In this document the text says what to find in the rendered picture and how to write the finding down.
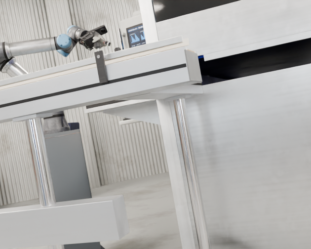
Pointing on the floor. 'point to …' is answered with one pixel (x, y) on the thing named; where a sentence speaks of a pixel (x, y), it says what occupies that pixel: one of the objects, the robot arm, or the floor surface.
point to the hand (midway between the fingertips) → (105, 41)
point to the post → (169, 139)
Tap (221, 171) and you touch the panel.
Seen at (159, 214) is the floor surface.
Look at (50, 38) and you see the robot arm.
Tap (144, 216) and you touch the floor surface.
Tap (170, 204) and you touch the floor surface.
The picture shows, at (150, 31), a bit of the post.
